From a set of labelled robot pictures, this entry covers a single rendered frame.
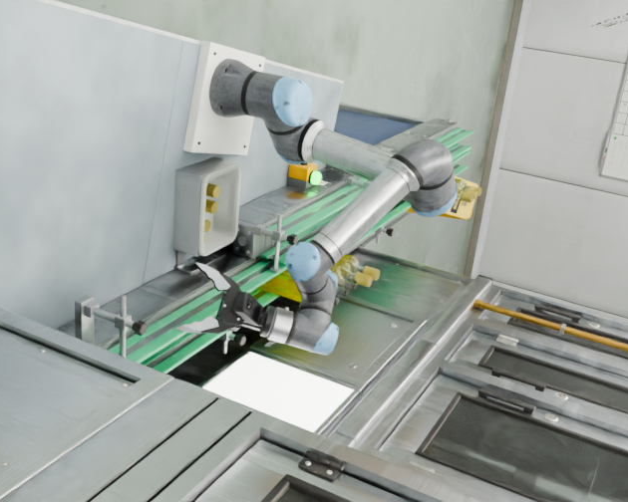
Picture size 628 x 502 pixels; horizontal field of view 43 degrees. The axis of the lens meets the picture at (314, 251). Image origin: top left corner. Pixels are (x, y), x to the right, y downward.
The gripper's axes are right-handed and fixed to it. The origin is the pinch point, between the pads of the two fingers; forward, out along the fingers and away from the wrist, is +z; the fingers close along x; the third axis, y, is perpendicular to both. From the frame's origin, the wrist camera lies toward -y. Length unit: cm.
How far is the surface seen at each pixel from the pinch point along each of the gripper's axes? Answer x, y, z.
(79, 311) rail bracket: -9.9, 0.3, 19.9
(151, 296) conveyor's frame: 2.0, 25.5, 7.1
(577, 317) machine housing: 41, 57, -125
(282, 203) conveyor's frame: 46, 55, -21
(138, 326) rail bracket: -10.5, -7.5, 7.3
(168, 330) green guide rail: -6.2, 15.7, 0.6
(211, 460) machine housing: -32, -54, -9
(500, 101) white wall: 368, 483, -250
